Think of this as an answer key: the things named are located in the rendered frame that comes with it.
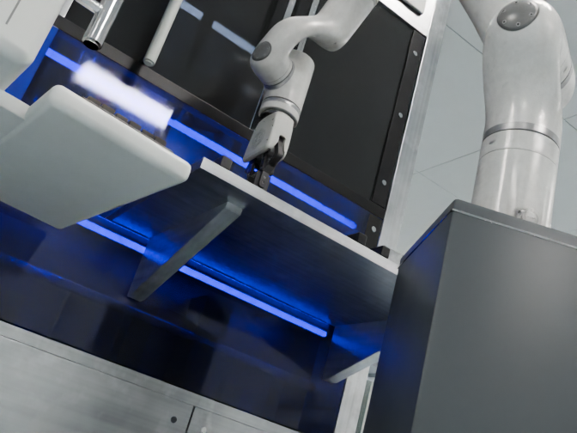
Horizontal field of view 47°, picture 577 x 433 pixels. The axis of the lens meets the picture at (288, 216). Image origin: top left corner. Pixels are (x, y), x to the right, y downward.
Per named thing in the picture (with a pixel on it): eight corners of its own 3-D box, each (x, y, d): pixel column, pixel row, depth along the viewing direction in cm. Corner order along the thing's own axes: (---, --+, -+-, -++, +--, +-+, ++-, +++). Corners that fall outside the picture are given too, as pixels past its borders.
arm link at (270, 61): (352, -46, 134) (264, 70, 130) (382, 9, 146) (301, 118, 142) (321, -51, 140) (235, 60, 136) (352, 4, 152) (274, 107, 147)
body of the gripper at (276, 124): (251, 116, 141) (235, 161, 136) (276, 99, 133) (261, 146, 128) (279, 133, 144) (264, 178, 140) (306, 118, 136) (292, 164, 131)
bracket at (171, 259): (126, 295, 132) (149, 237, 137) (140, 301, 133) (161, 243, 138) (203, 272, 104) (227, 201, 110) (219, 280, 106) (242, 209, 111)
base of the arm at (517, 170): (599, 252, 91) (609, 139, 99) (467, 211, 91) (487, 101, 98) (534, 290, 109) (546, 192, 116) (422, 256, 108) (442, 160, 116)
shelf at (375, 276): (99, 227, 140) (102, 219, 141) (349, 344, 170) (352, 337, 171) (199, 167, 101) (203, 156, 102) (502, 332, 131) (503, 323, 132)
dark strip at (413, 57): (351, 276, 166) (412, 30, 197) (365, 283, 168) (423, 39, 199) (355, 275, 165) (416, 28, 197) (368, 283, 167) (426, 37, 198)
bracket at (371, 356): (321, 379, 153) (334, 326, 159) (331, 383, 155) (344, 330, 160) (427, 378, 126) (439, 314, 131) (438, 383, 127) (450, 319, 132)
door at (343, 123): (249, 131, 158) (311, -47, 182) (381, 210, 177) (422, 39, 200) (250, 131, 158) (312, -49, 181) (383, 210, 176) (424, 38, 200)
